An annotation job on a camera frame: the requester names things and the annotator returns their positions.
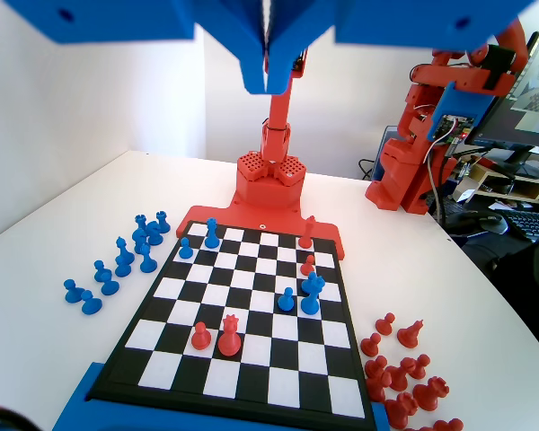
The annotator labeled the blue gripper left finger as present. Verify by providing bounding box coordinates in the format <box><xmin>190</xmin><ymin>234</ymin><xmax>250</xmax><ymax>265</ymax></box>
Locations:
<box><xmin>192</xmin><ymin>0</ymin><xmax>270</xmax><ymax>95</ymax></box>

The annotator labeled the black keyboard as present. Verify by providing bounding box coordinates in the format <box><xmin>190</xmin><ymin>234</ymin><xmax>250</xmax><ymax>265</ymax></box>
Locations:
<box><xmin>505</xmin><ymin>209</ymin><xmax>539</xmax><ymax>243</ymax></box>

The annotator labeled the wooden desk shelf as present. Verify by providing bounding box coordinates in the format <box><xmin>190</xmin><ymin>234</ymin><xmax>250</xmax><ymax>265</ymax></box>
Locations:
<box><xmin>469</xmin><ymin>159</ymin><xmax>539</xmax><ymax>204</ymax></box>

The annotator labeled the black white chessboard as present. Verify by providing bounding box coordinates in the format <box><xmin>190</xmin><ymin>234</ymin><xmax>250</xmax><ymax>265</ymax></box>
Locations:
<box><xmin>85</xmin><ymin>219</ymin><xmax>379</xmax><ymax>431</ymax></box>

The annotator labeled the red chess king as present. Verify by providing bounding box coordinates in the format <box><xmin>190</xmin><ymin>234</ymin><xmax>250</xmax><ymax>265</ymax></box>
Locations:
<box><xmin>297</xmin><ymin>215</ymin><xmax>315</xmax><ymax>250</ymax></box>

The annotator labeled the blue chess queen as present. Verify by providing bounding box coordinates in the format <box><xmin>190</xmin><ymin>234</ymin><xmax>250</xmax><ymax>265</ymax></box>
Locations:
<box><xmin>204</xmin><ymin>217</ymin><xmax>221</xmax><ymax>251</ymax></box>

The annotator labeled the red chess queen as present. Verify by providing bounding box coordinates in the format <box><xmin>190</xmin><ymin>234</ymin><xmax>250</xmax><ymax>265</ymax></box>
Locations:
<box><xmin>217</xmin><ymin>313</ymin><xmax>243</xmax><ymax>359</ymax></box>

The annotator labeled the grey leader arm cable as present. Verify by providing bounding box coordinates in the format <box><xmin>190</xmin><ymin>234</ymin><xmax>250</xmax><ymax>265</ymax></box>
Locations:
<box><xmin>424</xmin><ymin>147</ymin><xmax>448</xmax><ymax>224</ymax></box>

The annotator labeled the black computer mouse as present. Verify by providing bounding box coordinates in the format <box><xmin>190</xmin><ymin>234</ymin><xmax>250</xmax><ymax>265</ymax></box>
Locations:
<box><xmin>446</xmin><ymin>210</ymin><xmax>508</xmax><ymax>237</ymax></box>

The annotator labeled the blue controller box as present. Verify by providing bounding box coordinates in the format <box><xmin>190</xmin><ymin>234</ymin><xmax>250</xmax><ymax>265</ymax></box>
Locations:
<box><xmin>426</xmin><ymin>80</ymin><xmax>507</xmax><ymax>147</ymax></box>

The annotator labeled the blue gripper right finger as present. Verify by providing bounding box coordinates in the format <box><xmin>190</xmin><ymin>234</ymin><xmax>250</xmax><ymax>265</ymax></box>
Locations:
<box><xmin>268</xmin><ymin>0</ymin><xmax>338</xmax><ymax>95</ymax></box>

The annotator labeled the red chess piece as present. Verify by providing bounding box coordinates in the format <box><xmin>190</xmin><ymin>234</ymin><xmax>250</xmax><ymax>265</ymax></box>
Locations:
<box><xmin>412</xmin><ymin>376</ymin><xmax>451</xmax><ymax>412</ymax></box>
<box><xmin>385</xmin><ymin>358</ymin><xmax>412</xmax><ymax>392</ymax></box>
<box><xmin>432</xmin><ymin>417</ymin><xmax>466</xmax><ymax>431</ymax></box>
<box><xmin>365</xmin><ymin>374</ymin><xmax>393</xmax><ymax>403</ymax></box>
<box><xmin>396</xmin><ymin>319</ymin><xmax>426</xmax><ymax>349</ymax></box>
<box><xmin>383</xmin><ymin>391</ymin><xmax>420</xmax><ymax>430</ymax></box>

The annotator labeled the blue chess king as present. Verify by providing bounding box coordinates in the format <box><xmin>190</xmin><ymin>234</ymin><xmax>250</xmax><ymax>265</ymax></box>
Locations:
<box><xmin>299</xmin><ymin>271</ymin><xmax>324</xmax><ymax>316</ymax></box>

